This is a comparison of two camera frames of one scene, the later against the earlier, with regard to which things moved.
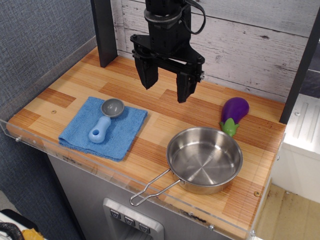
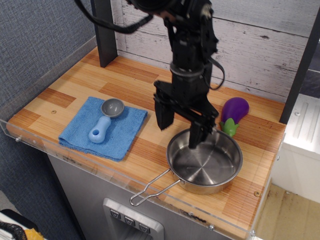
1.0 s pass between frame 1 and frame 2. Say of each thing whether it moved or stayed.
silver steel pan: stayed
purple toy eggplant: stayed
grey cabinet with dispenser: stayed
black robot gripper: moved
